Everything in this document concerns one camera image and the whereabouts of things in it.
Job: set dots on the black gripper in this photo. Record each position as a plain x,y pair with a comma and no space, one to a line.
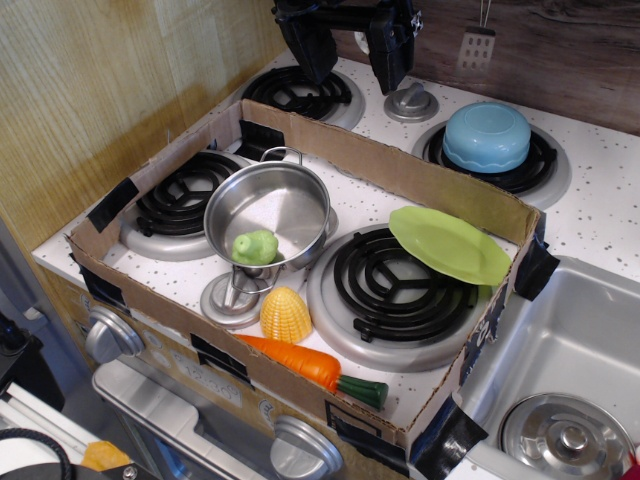
305,26

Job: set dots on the orange toy carrot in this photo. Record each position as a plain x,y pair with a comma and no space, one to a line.
321,369

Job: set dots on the green plastic plate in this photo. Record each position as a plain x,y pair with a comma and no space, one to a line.
449,245

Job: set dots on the hanging round strainer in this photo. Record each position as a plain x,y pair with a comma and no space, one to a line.
361,41

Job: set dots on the rear left stove burner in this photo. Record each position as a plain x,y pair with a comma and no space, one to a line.
337,100

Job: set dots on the stove burner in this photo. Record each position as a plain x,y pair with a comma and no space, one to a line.
167,223
541,180
337,100
378,306

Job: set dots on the rear centre silver knob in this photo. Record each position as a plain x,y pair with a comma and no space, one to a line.
411,105

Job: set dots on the silver knob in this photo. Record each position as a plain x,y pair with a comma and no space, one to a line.
411,105
232,300

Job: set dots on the cardboard fence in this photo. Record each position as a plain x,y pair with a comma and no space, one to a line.
421,432

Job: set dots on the hanging metal spatula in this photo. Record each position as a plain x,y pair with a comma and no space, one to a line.
477,45

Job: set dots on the light blue plastic bowl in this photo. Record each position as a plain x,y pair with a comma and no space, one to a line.
487,138

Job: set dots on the small steel pot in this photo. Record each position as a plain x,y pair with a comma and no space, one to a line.
283,197

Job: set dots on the green toy vegetable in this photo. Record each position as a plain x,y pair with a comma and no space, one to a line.
255,248

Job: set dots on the rear right stove burner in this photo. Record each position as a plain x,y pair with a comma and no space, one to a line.
541,180

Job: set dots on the front left stove burner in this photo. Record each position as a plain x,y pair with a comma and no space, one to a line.
167,223

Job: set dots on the front right stove burner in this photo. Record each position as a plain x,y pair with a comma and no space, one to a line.
378,306

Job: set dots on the yellow toy corn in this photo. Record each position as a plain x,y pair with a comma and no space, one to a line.
285,316

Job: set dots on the front centre silver knob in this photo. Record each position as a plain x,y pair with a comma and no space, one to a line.
232,300

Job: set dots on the steel sink basin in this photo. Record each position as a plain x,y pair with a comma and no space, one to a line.
579,336

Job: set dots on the left oven dial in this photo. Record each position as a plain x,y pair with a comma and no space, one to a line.
110,337

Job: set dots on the oven dial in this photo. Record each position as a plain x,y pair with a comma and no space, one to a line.
301,452
110,337

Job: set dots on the right oven dial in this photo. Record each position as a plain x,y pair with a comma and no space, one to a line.
301,452

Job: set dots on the steel pot lid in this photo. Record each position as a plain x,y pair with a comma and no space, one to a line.
566,437

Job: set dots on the orange object bottom left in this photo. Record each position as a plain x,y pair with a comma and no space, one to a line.
103,455

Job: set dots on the oven door handle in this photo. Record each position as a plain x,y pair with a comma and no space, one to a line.
167,416

